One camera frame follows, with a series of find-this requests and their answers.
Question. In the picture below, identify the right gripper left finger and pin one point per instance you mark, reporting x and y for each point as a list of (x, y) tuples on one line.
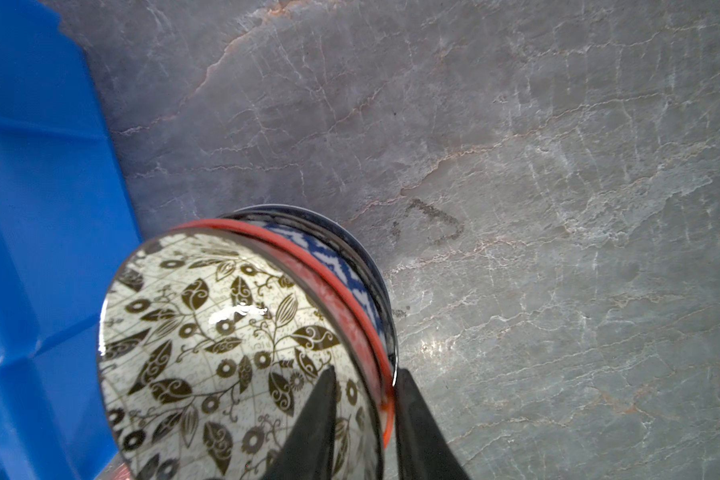
[(308, 450)]

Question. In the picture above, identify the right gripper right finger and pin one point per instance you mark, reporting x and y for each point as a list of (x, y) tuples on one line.
[(422, 451)]

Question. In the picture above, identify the black white leaf bowl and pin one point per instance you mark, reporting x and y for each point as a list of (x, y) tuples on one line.
[(210, 344)]

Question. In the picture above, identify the blue plastic bin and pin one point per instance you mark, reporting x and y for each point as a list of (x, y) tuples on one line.
[(66, 223)]

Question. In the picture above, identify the blue white patterned bowl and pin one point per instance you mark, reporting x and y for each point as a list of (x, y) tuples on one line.
[(331, 259)]

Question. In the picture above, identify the dark rimmed bottom bowl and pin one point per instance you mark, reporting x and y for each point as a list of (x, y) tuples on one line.
[(348, 247)]

